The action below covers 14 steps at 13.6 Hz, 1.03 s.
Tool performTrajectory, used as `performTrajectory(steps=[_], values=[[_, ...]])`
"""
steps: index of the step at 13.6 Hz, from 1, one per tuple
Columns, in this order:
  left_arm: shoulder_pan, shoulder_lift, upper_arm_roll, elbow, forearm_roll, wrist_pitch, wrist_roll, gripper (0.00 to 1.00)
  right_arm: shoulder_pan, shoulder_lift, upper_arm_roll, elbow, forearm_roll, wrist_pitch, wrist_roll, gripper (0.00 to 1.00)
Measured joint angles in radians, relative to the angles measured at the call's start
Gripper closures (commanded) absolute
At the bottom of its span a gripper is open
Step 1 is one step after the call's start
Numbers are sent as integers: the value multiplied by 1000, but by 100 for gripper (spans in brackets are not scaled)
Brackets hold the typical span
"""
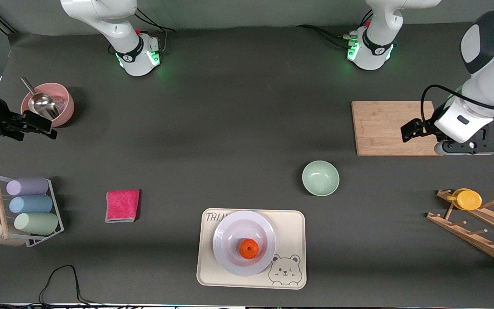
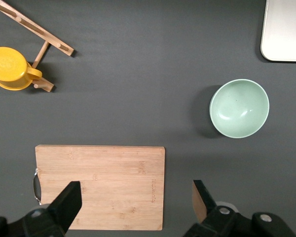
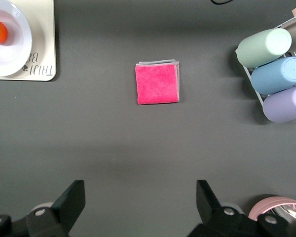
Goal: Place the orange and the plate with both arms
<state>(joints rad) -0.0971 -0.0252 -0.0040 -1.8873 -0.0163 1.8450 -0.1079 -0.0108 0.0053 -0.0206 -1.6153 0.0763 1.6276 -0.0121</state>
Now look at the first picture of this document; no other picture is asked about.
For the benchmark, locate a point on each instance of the blue cup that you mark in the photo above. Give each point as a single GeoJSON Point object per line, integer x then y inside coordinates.
{"type": "Point", "coordinates": [30, 204]}

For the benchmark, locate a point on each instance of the cream bear print tray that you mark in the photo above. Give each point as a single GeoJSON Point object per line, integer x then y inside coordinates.
{"type": "Point", "coordinates": [292, 227]}

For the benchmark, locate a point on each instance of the orange fruit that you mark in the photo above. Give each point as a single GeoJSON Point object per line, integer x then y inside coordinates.
{"type": "Point", "coordinates": [249, 249]}

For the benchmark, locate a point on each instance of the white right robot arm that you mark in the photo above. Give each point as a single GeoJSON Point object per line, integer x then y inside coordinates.
{"type": "Point", "coordinates": [101, 17]}

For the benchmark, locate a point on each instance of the pink folded cloth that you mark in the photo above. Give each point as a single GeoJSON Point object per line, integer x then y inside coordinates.
{"type": "Point", "coordinates": [122, 206]}

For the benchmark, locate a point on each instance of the white plate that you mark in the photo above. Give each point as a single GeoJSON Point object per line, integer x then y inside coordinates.
{"type": "Point", "coordinates": [238, 231]}

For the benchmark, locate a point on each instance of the yellow cup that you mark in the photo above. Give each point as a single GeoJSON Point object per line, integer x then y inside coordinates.
{"type": "Point", "coordinates": [469, 199]}

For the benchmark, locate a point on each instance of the purple cup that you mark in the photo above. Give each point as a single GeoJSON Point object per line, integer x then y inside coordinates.
{"type": "Point", "coordinates": [27, 186]}

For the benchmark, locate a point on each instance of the light green cup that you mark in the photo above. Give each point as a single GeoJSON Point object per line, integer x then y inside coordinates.
{"type": "Point", "coordinates": [36, 223]}

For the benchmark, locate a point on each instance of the pink bowl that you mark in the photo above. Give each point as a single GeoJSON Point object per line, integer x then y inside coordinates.
{"type": "Point", "coordinates": [64, 111]}

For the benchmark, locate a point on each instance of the wooden cutting board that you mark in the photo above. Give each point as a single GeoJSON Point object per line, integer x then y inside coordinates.
{"type": "Point", "coordinates": [380, 128]}

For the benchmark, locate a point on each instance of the metal scoop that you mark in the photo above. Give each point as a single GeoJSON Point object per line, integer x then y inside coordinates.
{"type": "Point", "coordinates": [41, 105]}

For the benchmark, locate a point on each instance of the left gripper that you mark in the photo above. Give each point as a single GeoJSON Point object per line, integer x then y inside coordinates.
{"type": "Point", "coordinates": [429, 127]}

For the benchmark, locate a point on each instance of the pale green bowl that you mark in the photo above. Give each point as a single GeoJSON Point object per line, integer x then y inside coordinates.
{"type": "Point", "coordinates": [320, 178]}

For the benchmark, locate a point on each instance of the wooden peg drying rack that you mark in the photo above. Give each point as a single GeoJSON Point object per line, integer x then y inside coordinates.
{"type": "Point", "coordinates": [465, 235]}

